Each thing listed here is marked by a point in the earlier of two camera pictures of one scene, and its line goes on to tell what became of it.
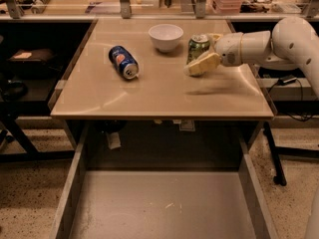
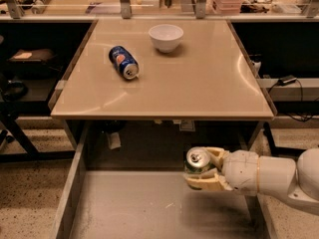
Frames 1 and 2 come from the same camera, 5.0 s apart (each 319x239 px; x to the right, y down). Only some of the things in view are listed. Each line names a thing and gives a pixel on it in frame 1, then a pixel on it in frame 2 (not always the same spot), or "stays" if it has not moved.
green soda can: x=197 y=45 to x=197 y=160
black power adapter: x=286 y=80 stays
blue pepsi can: x=124 y=62 stays
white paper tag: x=114 y=140 stays
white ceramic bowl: x=165 y=37 stays
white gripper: x=229 y=49 to x=240 y=171
